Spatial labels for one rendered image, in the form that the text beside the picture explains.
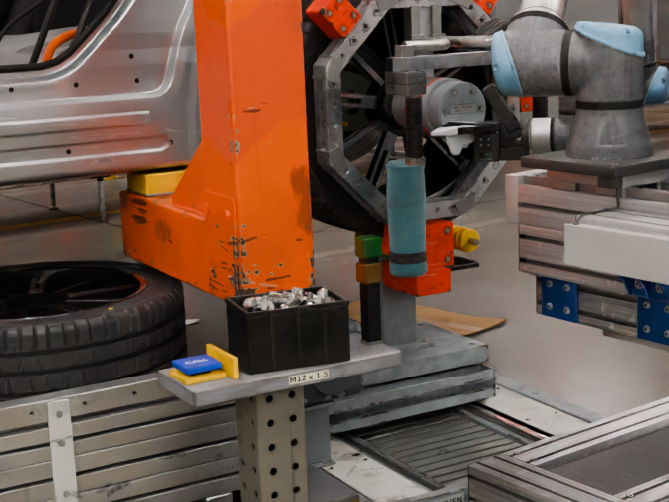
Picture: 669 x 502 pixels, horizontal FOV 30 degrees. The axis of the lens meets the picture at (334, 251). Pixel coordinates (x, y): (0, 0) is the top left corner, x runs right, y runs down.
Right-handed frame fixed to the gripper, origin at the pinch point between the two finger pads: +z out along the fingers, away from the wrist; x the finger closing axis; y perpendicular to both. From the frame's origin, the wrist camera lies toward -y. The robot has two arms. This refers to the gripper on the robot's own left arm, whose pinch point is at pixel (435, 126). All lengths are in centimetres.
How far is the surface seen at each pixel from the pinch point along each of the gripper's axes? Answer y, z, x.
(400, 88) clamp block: -8.5, 7.3, -0.5
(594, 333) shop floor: 83, -25, 139
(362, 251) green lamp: 19.5, 7.9, -37.0
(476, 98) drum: -4.4, -6.0, 19.1
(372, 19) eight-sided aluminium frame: -22.8, 16.9, 17.1
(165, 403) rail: 49, 48, -44
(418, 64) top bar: -13.2, 4.0, 3.2
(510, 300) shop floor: 83, 7, 181
